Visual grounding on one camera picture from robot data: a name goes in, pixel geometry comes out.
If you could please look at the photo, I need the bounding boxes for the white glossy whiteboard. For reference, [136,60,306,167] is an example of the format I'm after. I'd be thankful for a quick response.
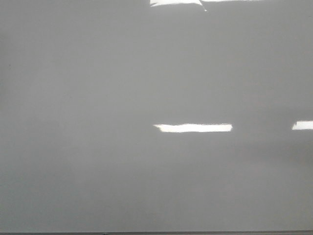
[0,0,313,233]

